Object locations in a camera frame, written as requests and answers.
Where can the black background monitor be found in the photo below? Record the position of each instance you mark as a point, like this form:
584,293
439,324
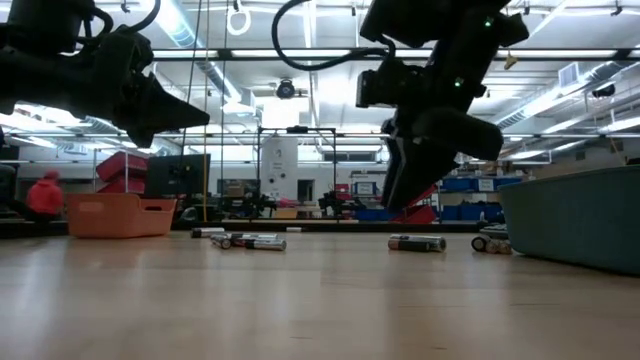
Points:
177,175

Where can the red storage bin stack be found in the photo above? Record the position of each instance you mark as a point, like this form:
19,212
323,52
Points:
122,172

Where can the teal plastic bin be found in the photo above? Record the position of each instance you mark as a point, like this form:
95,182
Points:
575,220

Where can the blue storage bins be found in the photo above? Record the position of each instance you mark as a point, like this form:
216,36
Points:
475,185

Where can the white ceiling vent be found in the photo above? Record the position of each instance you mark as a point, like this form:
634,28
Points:
569,75

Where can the white cylindrical tank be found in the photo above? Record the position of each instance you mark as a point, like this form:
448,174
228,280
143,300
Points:
279,167

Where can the black ceiling camera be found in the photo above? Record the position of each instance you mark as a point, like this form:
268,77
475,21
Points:
285,89

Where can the black metal rack frame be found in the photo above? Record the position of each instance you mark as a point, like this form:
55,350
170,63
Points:
296,130

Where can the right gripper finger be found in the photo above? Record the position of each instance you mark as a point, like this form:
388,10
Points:
387,170
420,175

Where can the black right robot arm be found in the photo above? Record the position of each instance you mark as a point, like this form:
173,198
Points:
470,50

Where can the silver black AA battery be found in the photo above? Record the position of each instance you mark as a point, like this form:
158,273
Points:
422,244
393,238

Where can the yellow vertical pole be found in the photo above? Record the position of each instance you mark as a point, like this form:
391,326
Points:
205,190

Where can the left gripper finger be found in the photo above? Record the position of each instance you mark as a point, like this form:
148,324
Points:
175,112

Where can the red tilted bin rack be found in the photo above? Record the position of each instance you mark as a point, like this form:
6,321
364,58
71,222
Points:
422,215

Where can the person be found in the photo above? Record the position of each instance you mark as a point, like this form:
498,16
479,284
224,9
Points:
45,197

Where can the silver black AAA battery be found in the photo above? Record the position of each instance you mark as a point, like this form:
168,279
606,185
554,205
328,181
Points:
255,236
267,244
221,242
294,229
207,232

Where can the black background robot arm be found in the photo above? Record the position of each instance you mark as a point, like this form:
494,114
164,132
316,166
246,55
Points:
250,205
340,202

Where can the orange plastic bin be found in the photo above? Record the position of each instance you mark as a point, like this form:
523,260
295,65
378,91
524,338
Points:
120,215

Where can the black desk calculator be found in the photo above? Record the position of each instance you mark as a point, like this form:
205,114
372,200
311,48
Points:
492,230

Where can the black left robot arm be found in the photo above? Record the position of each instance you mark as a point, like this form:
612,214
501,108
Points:
45,25

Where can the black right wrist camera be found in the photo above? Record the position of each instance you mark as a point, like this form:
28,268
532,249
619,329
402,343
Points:
377,89

